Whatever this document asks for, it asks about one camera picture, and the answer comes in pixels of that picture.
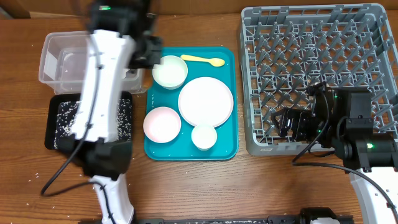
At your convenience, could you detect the cream green bowl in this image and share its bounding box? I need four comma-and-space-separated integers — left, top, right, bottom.
152, 55, 188, 90

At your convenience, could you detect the pink bowl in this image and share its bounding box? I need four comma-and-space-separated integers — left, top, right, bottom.
143, 106, 182, 143

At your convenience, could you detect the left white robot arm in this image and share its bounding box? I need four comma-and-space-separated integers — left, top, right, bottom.
57, 1, 162, 223

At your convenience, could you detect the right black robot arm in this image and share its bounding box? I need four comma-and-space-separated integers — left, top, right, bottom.
271, 84, 397, 223

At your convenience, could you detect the grey dishwasher rack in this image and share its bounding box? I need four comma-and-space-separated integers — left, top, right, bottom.
239, 3, 397, 156

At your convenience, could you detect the black waste tray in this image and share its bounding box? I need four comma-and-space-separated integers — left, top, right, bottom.
44, 91, 134, 149

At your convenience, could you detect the yellow plastic spoon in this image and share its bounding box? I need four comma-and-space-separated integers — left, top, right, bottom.
180, 54, 225, 67

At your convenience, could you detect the large white plate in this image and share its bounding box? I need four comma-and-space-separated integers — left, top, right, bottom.
178, 77, 234, 128

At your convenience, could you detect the small white cup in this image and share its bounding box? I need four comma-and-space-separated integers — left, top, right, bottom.
191, 124, 218, 151

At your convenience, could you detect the clear plastic bin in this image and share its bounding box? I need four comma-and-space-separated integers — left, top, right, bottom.
39, 29, 146, 98

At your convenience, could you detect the spilled white rice pile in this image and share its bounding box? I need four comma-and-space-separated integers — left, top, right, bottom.
50, 98, 132, 149

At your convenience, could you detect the teal plastic tray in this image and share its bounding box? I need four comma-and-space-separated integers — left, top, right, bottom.
144, 47, 239, 161

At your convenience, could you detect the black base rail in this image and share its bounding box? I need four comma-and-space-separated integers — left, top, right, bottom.
132, 207, 354, 224

